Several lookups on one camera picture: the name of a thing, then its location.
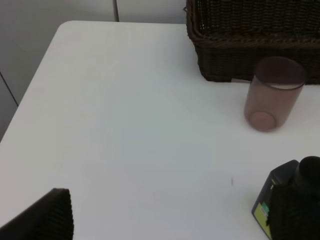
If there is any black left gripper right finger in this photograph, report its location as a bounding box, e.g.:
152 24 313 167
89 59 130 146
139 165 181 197
267 185 320 240

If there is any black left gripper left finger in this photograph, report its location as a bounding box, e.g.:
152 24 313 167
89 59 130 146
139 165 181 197
0 188 75 240

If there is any dark grey pump bottle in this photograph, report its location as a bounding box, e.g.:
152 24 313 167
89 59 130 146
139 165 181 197
251 156 320 240

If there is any translucent pink plastic cup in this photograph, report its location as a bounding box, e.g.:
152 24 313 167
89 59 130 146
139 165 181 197
244 56 307 132

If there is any dark brown wicker basket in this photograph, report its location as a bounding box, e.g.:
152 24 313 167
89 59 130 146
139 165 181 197
184 0 320 85

